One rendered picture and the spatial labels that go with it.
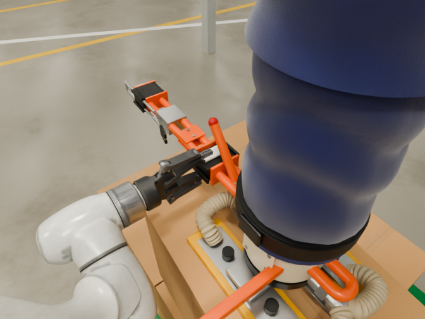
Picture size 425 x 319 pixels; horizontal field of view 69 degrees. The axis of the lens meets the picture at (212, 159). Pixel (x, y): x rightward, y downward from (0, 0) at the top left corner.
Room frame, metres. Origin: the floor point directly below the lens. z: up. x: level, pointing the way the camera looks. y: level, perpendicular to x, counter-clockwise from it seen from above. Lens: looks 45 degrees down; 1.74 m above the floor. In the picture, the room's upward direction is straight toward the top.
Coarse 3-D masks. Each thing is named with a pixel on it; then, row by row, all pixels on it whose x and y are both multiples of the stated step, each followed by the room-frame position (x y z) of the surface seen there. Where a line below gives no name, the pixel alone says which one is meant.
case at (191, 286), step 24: (240, 168) 0.64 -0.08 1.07; (192, 192) 0.55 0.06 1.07; (216, 192) 0.55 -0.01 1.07; (168, 216) 0.47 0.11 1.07; (192, 216) 0.47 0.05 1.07; (216, 216) 0.47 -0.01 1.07; (168, 240) 0.40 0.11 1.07; (240, 240) 0.40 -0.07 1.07; (168, 264) 0.38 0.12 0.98; (192, 264) 0.34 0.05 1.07; (168, 288) 0.43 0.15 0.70; (192, 288) 0.28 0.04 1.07; (216, 288) 0.28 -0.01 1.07; (192, 312) 0.28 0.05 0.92; (312, 312) 0.23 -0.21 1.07; (384, 312) 0.23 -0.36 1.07; (408, 312) 0.23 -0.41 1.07
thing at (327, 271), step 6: (348, 252) 0.36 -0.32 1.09; (342, 258) 0.34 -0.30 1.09; (348, 258) 0.34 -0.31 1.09; (354, 258) 0.34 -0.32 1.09; (324, 264) 0.32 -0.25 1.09; (342, 264) 0.32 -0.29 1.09; (324, 270) 0.31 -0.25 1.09; (330, 270) 0.31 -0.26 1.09; (330, 276) 0.30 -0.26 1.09; (336, 276) 0.30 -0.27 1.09; (336, 282) 0.28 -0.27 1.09; (342, 282) 0.28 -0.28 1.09; (342, 288) 0.27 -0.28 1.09; (360, 288) 0.27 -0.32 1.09
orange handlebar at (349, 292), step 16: (176, 128) 0.66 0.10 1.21; (192, 128) 0.65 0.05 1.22; (192, 144) 0.59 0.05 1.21; (224, 176) 0.48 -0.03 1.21; (272, 272) 0.25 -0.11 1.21; (320, 272) 0.25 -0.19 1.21; (336, 272) 0.25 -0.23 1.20; (240, 288) 0.22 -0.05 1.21; (256, 288) 0.22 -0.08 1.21; (336, 288) 0.22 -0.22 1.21; (352, 288) 0.22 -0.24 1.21; (224, 304) 0.19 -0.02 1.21; (240, 304) 0.20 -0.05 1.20
